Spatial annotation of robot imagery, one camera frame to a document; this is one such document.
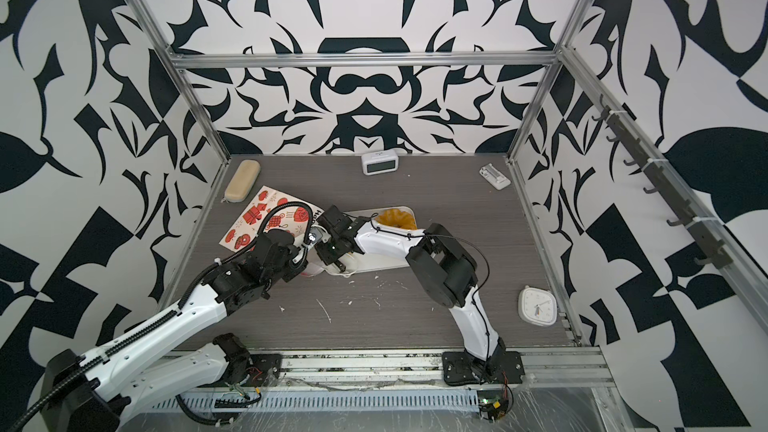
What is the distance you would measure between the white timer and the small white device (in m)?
0.41

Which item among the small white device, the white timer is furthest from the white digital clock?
the white timer

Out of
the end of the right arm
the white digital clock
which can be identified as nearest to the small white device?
the white digital clock

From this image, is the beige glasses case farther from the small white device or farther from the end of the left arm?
the small white device

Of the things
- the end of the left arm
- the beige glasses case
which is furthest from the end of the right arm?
the beige glasses case

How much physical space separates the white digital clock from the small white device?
34 cm

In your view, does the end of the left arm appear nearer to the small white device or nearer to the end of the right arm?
the end of the right arm

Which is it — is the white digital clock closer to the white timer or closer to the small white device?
the small white device

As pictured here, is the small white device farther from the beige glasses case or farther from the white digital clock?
the beige glasses case

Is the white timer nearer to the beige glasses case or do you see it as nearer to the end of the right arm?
the end of the right arm

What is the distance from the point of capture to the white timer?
2.67 feet

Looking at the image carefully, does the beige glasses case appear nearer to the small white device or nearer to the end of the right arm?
the end of the right arm

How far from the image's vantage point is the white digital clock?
1133mm

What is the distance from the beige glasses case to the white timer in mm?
949

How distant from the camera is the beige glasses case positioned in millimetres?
1064
